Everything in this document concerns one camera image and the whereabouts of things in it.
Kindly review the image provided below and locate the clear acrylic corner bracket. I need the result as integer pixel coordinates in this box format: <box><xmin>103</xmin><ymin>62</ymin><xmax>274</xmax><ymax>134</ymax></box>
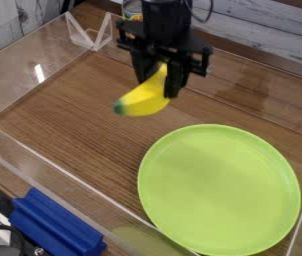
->
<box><xmin>65</xmin><ymin>12</ymin><xmax>113</xmax><ymax>52</ymax></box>

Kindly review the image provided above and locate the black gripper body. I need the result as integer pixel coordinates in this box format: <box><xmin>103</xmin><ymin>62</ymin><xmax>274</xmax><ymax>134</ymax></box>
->
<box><xmin>116</xmin><ymin>0</ymin><xmax>212</xmax><ymax>76</ymax></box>

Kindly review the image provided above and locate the yellow labelled tin can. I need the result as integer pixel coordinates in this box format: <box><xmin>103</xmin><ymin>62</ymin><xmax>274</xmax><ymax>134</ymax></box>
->
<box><xmin>121</xmin><ymin>0</ymin><xmax>143</xmax><ymax>21</ymax></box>

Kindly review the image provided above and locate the green plastic plate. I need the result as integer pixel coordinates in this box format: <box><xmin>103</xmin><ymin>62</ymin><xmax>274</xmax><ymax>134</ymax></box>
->
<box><xmin>138</xmin><ymin>124</ymin><xmax>301</xmax><ymax>256</ymax></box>

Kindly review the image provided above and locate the clear acrylic enclosure wall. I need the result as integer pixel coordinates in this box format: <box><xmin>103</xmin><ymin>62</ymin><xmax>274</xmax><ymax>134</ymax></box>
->
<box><xmin>0</xmin><ymin>21</ymin><xmax>302</xmax><ymax>256</ymax></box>

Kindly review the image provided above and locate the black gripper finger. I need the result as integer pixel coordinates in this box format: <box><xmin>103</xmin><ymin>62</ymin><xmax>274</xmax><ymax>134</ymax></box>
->
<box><xmin>130</xmin><ymin>48</ymin><xmax>160</xmax><ymax>83</ymax></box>
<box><xmin>164</xmin><ymin>55</ymin><xmax>191</xmax><ymax>98</ymax></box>

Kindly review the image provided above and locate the yellow toy banana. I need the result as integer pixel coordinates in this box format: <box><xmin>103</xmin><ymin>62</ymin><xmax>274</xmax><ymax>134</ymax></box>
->
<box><xmin>113</xmin><ymin>64</ymin><xmax>170</xmax><ymax>116</ymax></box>

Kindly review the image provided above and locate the blue plastic clamp block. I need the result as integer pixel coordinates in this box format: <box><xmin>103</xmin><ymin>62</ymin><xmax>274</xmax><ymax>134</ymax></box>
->
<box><xmin>9</xmin><ymin>188</ymin><xmax>107</xmax><ymax>256</ymax></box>

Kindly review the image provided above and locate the black cable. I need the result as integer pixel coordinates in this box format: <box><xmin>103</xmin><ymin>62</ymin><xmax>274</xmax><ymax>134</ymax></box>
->
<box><xmin>0</xmin><ymin>224</ymin><xmax>25</xmax><ymax>256</ymax></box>

